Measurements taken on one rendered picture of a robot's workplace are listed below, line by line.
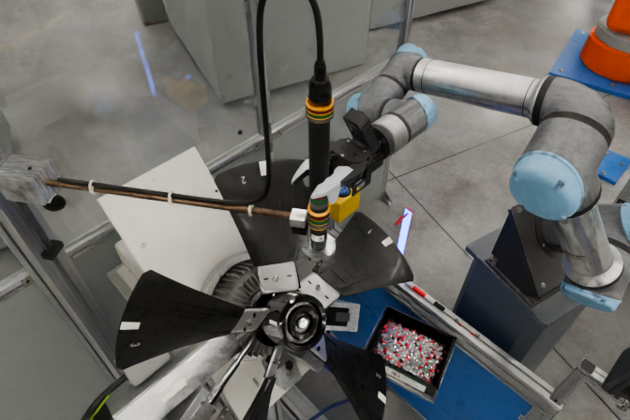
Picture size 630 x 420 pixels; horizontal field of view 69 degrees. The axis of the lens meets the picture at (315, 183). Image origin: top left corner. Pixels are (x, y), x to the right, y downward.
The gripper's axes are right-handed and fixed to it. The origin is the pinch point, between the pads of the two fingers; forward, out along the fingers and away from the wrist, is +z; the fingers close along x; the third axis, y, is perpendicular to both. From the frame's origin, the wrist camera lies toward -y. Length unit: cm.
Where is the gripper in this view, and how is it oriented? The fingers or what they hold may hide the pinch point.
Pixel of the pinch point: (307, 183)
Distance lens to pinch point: 79.7
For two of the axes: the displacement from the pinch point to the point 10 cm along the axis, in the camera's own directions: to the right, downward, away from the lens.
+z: -7.1, 5.0, -5.0
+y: -0.1, 7.1, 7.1
